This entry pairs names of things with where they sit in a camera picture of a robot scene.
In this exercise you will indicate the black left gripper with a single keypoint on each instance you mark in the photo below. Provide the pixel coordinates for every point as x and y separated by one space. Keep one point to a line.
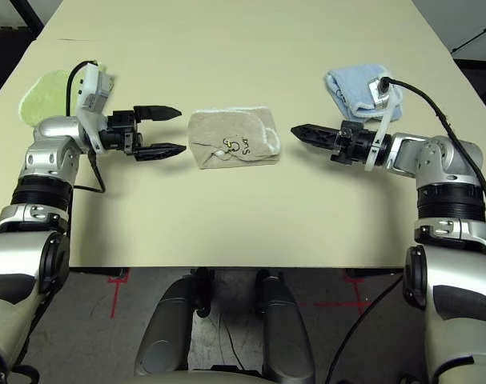
120 134

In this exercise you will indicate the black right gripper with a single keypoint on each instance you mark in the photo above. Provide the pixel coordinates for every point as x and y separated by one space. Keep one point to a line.
354 142

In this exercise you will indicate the beige towel with white trim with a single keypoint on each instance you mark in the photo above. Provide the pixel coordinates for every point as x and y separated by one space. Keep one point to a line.
234 136

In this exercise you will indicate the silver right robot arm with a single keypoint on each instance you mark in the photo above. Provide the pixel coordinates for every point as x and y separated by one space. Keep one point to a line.
439 160

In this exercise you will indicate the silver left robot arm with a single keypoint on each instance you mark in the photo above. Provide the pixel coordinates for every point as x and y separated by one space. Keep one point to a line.
50 136

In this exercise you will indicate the folded light blue towel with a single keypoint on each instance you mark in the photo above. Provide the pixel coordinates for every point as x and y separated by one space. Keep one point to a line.
354 88

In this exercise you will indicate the folded green towel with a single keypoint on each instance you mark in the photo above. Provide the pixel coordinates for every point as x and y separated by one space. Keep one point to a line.
46 96

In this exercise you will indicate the dark foam floor mat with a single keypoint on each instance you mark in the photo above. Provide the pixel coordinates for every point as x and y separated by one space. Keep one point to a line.
2 60

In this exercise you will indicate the red floor tape mark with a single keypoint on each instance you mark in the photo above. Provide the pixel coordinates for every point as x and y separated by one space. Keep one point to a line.
114 300
358 302

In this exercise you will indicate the grey robot left leg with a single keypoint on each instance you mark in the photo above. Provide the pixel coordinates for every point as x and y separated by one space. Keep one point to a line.
166 324

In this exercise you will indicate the grey robot leg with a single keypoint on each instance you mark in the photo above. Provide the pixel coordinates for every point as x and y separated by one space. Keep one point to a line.
166 324
282 328

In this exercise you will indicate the grey robot right leg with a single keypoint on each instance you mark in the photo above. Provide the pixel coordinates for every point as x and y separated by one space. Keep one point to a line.
282 328

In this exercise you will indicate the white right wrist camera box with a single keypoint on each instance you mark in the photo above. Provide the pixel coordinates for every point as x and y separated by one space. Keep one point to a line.
380 96

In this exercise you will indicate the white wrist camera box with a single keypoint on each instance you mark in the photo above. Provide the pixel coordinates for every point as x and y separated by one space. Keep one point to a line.
380 96
90 92

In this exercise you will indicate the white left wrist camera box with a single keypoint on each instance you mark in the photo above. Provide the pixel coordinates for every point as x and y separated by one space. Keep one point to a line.
90 92

